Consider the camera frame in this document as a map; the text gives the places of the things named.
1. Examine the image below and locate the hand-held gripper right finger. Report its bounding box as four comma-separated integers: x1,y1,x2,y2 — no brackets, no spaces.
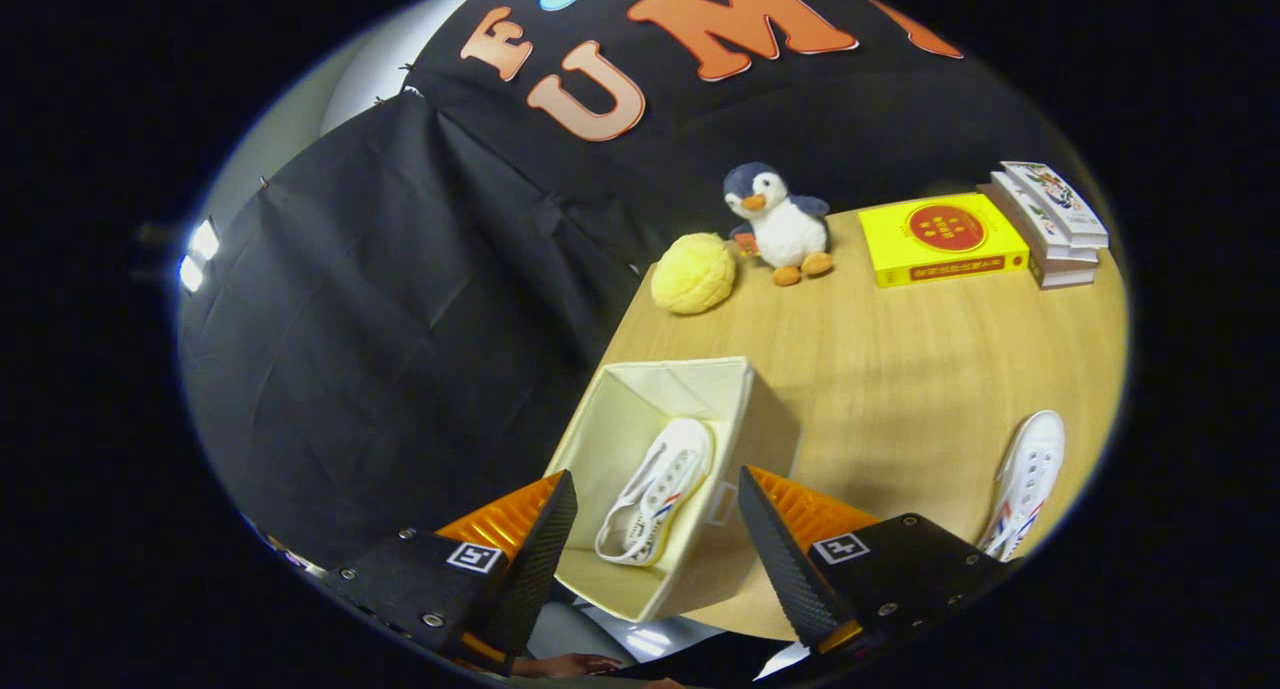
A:
737,464,1021,660

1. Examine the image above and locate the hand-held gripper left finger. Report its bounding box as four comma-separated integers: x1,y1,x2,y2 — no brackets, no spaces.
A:
322,469,579,675

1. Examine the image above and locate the penguin plush toy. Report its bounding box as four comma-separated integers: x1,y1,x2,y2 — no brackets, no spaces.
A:
722,161,835,287

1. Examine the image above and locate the yellow bun plush toy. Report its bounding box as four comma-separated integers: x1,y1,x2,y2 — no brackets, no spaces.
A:
650,232,738,316

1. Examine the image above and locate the ceiling light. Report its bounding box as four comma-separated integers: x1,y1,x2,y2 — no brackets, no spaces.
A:
178,217,223,295

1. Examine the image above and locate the white canvas shoe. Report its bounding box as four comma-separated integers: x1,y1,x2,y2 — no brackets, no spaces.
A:
594,417,716,568
975,409,1067,563

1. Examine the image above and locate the beige fabric storage box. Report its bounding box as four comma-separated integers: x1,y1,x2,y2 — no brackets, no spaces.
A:
543,355,803,625

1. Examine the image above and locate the yellow book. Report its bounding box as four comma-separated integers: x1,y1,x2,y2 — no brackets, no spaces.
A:
857,192,1031,289

